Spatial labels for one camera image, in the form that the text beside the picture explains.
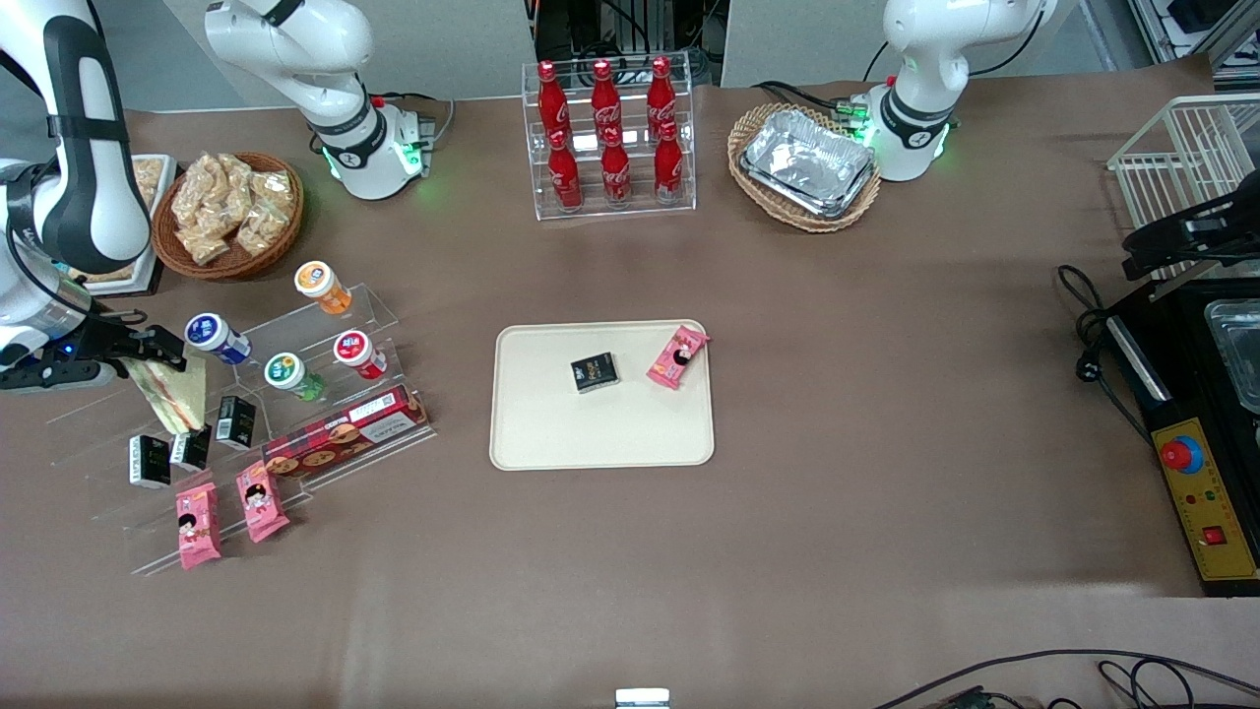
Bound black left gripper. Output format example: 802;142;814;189
1123;192;1260;283

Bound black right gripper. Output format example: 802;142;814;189
71;315;188;374

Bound triangle sandwich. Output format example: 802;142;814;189
124;354;210;436

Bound steel tray insert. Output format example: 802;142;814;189
1203;299;1260;415

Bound beige plastic tray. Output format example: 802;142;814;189
489;319;717;472

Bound blue lid can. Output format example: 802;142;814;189
184;312;253;366

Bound white rectangular serving dish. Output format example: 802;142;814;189
71;155;176;296

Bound small black box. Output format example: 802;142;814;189
570;352;621;394
170;425;213;472
215;395;258;452
128;435;172;490

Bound brown wicker snack basket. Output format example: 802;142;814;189
152;152;305;283

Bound green lid can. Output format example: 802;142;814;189
263;352;326;403

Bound black sealing machine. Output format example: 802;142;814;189
1102;281;1260;599

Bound orange lid can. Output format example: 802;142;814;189
294;260;353;316

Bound pink snack packet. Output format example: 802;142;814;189
646;326;712;391
175;483;223;571
235;461;291;545

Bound red lid can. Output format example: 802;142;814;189
333;330;389;382

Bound red tartan cookie box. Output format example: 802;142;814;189
261;384;431;482

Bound red emergency stop button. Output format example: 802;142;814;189
1160;434;1205;476

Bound clear acrylic tiered stand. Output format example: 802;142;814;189
44;284;439;577

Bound yellow control panel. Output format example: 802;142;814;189
1152;418;1259;582

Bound light wicker basket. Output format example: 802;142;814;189
727;102;883;233

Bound stacked aluminium foil trays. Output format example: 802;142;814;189
739;108;877;220

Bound red cola bottle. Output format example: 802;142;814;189
591;60;623;139
647;56;679;134
654;121;686;205
547;130;584;212
536;61;572;141
600;128;633;208

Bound clear acrylic bottle rack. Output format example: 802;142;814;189
521;52;697;222

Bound dark equipment rack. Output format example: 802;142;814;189
530;0;729;88

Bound white wire basket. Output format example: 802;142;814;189
1106;94;1260;296

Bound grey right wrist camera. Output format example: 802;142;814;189
0;360;118;395

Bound black power cable with plug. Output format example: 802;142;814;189
1057;264;1158;444

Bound black arm hose cable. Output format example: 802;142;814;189
4;158;149;326

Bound aluminium frame equipment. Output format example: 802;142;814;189
1127;0;1260;92

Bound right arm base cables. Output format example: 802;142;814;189
379;92;460;173

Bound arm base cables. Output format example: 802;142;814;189
751;79;872;129
379;92;460;173

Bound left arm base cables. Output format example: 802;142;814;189
751;79;872;129

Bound black cables bundle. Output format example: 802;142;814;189
871;648;1260;709

